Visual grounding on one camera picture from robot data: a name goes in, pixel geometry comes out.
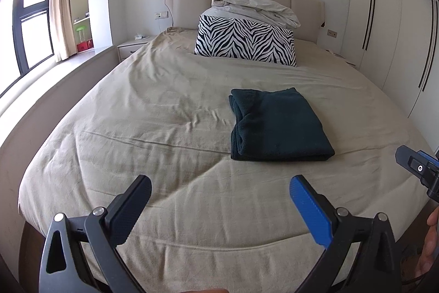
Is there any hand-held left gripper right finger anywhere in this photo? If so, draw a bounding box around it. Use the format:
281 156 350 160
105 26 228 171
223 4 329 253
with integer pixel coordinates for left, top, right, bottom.
289 175 402 293

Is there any folded white duvet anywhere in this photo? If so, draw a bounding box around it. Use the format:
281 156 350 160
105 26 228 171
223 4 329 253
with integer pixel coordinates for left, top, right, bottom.
202 0 302 29

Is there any red box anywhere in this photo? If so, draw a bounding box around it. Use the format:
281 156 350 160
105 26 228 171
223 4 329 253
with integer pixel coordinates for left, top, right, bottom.
76 38 94 53

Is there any bed with beige sheet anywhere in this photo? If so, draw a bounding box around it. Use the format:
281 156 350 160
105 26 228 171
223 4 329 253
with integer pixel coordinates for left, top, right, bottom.
17 27 434 290

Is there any black framed window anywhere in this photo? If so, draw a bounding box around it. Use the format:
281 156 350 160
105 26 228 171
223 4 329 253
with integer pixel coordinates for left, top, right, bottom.
0 0 55 94

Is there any zebra print pillow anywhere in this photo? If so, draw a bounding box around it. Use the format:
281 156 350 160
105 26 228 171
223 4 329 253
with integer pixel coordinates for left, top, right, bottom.
194 14 298 68

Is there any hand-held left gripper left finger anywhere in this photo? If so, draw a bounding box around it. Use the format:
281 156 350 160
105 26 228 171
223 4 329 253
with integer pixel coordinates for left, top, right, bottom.
38 174 152 293

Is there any person's right hand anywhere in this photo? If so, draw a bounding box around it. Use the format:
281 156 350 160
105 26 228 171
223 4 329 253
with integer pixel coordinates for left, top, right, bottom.
413 209 439 280

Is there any white window ledge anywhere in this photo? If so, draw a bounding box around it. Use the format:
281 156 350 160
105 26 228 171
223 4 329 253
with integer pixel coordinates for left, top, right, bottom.
0 46 120 149

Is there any beige curtain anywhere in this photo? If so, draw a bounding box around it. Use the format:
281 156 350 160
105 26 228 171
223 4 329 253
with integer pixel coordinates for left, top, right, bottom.
50 0 78 61

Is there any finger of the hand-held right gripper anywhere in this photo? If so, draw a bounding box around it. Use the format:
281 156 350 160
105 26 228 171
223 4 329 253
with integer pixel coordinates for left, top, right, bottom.
416 149 439 166
395 145 439 202

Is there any dark green sweater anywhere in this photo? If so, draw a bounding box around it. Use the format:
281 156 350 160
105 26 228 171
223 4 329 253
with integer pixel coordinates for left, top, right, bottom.
229 87 336 162

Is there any white wardrobe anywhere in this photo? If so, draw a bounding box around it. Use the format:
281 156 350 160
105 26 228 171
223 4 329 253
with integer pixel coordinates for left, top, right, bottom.
339 0 439 146

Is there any beige padded headboard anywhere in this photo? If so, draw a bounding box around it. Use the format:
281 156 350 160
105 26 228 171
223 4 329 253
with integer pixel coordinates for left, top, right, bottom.
165 0 326 41

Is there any white nightstand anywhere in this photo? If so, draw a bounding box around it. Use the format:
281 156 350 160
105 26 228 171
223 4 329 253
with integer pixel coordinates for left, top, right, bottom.
117 35 156 62

